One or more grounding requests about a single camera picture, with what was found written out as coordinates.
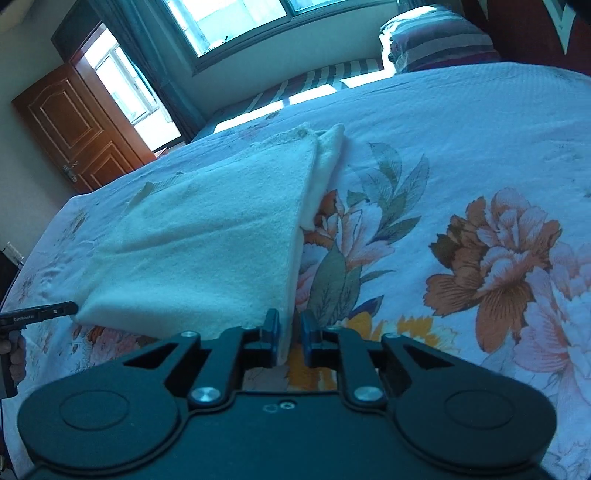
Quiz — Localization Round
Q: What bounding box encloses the cream knitted sweater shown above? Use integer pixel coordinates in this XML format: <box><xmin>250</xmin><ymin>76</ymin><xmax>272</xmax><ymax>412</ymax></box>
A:
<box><xmin>74</xmin><ymin>125</ymin><xmax>345</xmax><ymax>359</ymax></box>

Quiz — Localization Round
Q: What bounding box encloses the large bedroom window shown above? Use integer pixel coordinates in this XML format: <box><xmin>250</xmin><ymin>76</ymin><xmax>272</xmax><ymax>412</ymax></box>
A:
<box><xmin>157</xmin><ymin>0</ymin><xmax>383</xmax><ymax>74</ymax></box>

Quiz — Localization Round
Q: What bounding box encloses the person's left hand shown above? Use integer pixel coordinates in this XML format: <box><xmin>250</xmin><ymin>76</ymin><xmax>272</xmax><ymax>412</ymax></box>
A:
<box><xmin>0</xmin><ymin>330</ymin><xmax>26</xmax><ymax>386</ymax></box>

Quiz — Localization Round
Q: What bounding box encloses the floral white bed sheet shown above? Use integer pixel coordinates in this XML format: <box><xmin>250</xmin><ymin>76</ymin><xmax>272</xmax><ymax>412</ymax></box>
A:
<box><xmin>5</xmin><ymin>63</ymin><xmax>590</xmax><ymax>479</ymax></box>

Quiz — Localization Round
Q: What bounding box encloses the brown wooden door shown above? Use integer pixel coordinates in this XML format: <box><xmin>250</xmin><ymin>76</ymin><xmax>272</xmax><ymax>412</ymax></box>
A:
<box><xmin>12</xmin><ymin>23</ymin><xmax>155</xmax><ymax>194</ymax></box>

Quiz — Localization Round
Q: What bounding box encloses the striped bed sheet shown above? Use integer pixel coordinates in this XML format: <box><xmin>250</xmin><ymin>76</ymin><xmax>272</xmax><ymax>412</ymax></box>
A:
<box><xmin>193</xmin><ymin>57</ymin><xmax>390</xmax><ymax>141</ymax></box>

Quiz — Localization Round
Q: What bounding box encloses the dark teal curtain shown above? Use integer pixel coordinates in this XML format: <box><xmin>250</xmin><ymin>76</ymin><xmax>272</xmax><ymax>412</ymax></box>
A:
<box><xmin>90</xmin><ymin>1</ymin><xmax>206</xmax><ymax>142</ymax></box>

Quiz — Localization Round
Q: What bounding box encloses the striped folded quilt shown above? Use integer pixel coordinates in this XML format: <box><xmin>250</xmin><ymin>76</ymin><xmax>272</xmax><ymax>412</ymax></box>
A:
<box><xmin>380</xmin><ymin>5</ymin><xmax>501</xmax><ymax>73</ymax></box>

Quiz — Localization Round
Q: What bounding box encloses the red white headboard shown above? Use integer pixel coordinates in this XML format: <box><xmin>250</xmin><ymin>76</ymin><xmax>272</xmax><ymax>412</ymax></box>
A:
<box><xmin>462</xmin><ymin>0</ymin><xmax>590</xmax><ymax>75</ymax></box>

